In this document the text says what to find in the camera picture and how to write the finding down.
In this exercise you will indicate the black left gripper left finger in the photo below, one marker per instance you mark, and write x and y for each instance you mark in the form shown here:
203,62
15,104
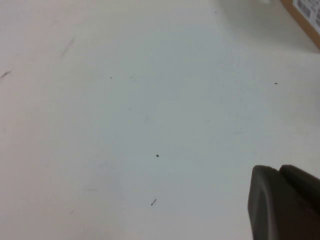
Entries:
275,212

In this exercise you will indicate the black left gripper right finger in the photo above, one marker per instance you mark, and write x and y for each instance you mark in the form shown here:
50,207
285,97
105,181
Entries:
305,185

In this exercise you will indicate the brown cardboard shoe box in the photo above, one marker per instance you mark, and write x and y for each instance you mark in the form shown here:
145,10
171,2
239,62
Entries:
290,12

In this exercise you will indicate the white barcode label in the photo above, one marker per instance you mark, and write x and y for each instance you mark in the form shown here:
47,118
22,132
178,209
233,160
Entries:
308,8

